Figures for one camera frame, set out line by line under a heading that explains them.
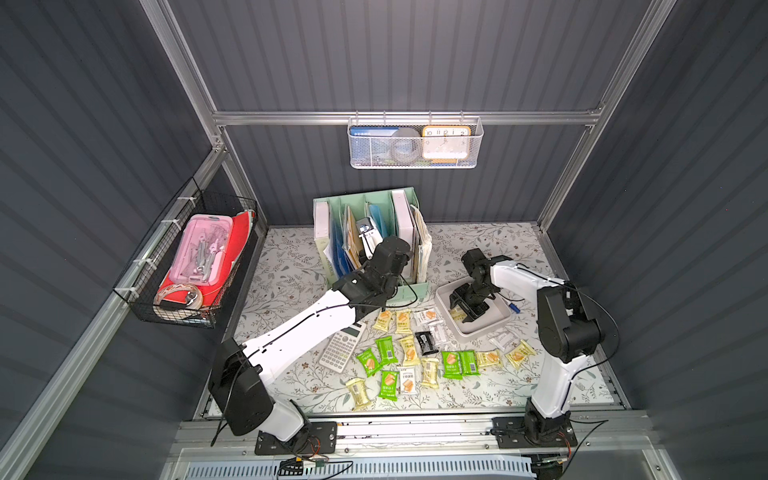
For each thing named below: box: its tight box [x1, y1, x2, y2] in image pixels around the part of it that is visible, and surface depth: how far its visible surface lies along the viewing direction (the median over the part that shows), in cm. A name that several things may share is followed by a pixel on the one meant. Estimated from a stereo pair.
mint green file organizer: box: [313, 187, 432, 304], surface depth 90 cm
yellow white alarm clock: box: [422, 125, 472, 164], surface depth 90 cm
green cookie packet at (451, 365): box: [442, 351, 463, 380], surface depth 86 cm
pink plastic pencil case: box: [170, 214, 233, 286], surface depth 74 cm
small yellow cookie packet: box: [395, 309, 413, 335], surface depth 95 cm
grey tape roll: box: [391, 127, 421, 164], surface depth 89 cm
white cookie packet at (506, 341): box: [487, 331, 520, 352], surface depth 91 cm
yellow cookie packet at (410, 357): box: [399, 335, 420, 367], surface depth 88 cm
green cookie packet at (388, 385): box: [378, 370, 400, 401], surface depth 82 cm
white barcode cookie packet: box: [429, 324, 447, 345], surface depth 92 cm
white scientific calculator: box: [319, 322, 366, 374], surface depth 89 cm
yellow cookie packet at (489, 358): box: [476, 348, 503, 367], surface depth 87 cm
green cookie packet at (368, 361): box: [356, 348, 381, 378], surface depth 87 cm
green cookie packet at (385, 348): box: [375, 336, 395, 361], surface depth 89 cm
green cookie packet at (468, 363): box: [458, 350, 481, 376], surface depth 86 cm
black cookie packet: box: [415, 331, 439, 356], surface depth 90 cm
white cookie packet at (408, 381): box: [398, 366, 416, 395], surface depth 84 cm
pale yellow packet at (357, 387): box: [346, 378, 369, 412], surface depth 81 cm
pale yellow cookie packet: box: [421, 358, 439, 389], surface depth 84 cm
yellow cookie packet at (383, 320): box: [372, 310, 393, 333], surface depth 95 cm
